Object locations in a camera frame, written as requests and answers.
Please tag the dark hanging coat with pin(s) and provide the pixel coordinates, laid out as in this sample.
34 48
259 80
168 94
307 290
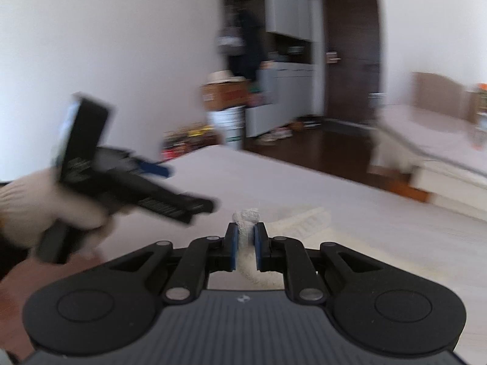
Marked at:
249 42

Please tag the grey hallway cabinet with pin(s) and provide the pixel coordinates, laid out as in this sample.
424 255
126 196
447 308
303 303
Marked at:
289 45

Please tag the group of drink bottles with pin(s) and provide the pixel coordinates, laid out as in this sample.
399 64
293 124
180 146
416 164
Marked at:
190 142

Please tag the green jar with orange lid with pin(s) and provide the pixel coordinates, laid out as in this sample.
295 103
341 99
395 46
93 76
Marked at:
483 90

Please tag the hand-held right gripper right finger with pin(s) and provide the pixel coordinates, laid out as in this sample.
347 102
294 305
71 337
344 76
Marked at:
261 249

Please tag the clear plastic table cover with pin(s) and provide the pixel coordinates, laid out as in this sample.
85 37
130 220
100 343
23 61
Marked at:
426 129

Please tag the tan flat board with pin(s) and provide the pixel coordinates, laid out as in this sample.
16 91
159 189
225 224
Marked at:
473 106

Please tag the cream terry towel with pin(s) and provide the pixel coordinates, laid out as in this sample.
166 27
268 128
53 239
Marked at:
249 270

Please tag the colourful clothes pile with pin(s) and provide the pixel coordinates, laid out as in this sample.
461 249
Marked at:
257 95

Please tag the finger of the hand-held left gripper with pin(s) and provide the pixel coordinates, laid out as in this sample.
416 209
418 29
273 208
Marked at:
201 204
154 169

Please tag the beige quilted chair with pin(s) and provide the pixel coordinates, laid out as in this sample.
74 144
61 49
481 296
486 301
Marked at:
437 93

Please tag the dark brown door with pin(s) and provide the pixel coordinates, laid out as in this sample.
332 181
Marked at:
350 57

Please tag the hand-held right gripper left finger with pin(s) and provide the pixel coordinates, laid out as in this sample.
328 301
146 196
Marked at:
233 249

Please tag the row of shoes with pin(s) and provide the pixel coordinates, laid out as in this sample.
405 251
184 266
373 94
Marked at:
285 131

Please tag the straw hat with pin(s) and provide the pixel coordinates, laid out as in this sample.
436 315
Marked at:
224 77

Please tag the person's left hand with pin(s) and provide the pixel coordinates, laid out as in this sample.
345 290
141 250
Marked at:
26 205

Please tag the white plastic bucket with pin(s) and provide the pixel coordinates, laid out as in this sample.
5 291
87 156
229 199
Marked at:
228 127

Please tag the brown cardboard box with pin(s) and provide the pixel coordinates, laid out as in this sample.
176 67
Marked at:
226 95

